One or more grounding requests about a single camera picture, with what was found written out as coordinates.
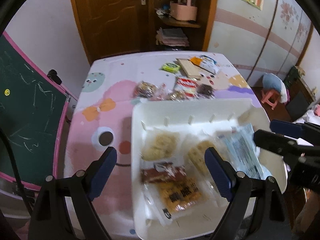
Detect large white blue snack bag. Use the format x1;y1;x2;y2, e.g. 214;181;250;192
216;123;271;180

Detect yellow cracker snack bag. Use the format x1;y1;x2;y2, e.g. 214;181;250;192
187;140;215;176

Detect white plastic tray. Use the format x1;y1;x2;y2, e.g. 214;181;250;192
131;97;288;240

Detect orange biscuit snack bag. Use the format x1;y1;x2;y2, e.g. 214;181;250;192
144;177;210;226

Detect brown chocolate snack packet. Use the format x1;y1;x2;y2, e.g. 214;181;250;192
140;162;187;183

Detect yellow puff snack bag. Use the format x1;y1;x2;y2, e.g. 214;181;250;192
141;128;180;161

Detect dark snack packet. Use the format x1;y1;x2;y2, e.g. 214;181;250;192
197;84;215;99

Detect red cookies packet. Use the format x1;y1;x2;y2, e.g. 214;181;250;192
174;76;198;98

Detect orange white snack bar packet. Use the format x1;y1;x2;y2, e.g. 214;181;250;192
190;55;220;75

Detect nut mix snack packet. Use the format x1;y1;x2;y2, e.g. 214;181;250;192
134;81;158;98

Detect beige wafer cracker pack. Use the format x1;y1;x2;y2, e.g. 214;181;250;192
177;59;201;80

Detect green candy packet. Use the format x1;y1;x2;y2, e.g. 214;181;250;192
161;62;180;74

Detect pink plastic stool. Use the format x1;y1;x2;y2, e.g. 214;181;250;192
261;89;280;110

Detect cartoon printed tablecloth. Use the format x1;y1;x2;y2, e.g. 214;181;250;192
64;51;263;239

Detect folded cloth stack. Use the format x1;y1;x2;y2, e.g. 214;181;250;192
156;28;189;47

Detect wooden corner shelf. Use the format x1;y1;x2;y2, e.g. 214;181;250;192
149;0;217;51

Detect pink basket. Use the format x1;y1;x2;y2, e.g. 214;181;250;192
170;0;197;22

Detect brown wooden door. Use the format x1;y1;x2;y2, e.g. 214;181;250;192
71;0;153;63

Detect green chalkboard pink frame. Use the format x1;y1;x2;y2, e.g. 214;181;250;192
1;33;69;191

